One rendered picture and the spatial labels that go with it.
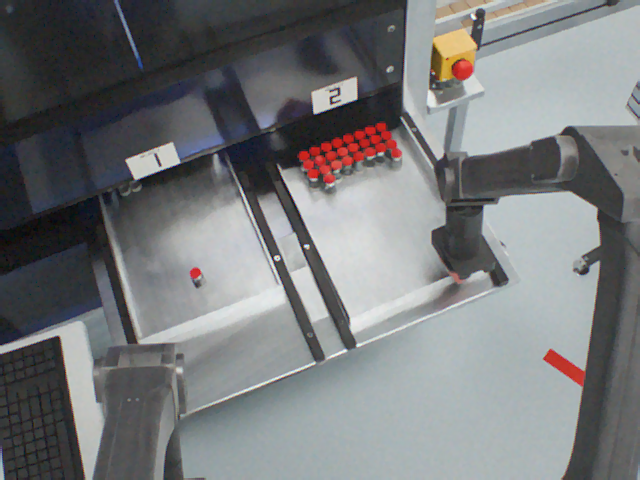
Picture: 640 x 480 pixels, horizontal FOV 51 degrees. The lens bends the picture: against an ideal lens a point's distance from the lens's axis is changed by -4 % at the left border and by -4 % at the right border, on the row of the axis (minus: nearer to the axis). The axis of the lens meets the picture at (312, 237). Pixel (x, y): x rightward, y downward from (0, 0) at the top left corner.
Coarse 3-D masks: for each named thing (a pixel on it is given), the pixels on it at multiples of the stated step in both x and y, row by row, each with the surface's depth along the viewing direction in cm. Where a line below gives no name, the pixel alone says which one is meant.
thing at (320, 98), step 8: (344, 80) 121; (352, 80) 121; (328, 88) 121; (344, 88) 122; (352, 88) 123; (312, 96) 121; (320, 96) 122; (328, 96) 123; (344, 96) 124; (352, 96) 125; (320, 104) 124; (328, 104) 125; (336, 104) 125
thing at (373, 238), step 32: (416, 160) 132; (288, 192) 128; (320, 192) 130; (352, 192) 129; (384, 192) 129; (416, 192) 128; (320, 224) 127; (352, 224) 126; (384, 224) 126; (416, 224) 125; (320, 256) 120; (352, 256) 123; (384, 256) 122; (416, 256) 122; (352, 288) 120; (384, 288) 119; (416, 288) 115; (352, 320) 115
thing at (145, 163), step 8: (168, 144) 117; (144, 152) 116; (152, 152) 117; (160, 152) 118; (168, 152) 119; (176, 152) 119; (128, 160) 116; (136, 160) 117; (144, 160) 118; (152, 160) 119; (160, 160) 119; (168, 160) 120; (176, 160) 121; (136, 168) 119; (144, 168) 120; (152, 168) 120; (160, 168) 121; (136, 176) 120; (144, 176) 121
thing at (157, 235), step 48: (144, 192) 133; (192, 192) 132; (240, 192) 128; (144, 240) 128; (192, 240) 127; (240, 240) 126; (144, 288) 123; (192, 288) 122; (240, 288) 121; (144, 336) 115
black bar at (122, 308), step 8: (104, 232) 127; (104, 240) 126; (104, 248) 125; (104, 256) 124; (112, 256) 124; (112, 264) 123; (112, 272) 123; (112, 280) 122; (112, 288) 121; (120, 288) 121; (120, 296) 120; (120, 304) 119; (120, 312) 119; (128, 312) 119; (128, 320) 118; (128, 328) 117; (128, 336) 116; (128, 344) 116
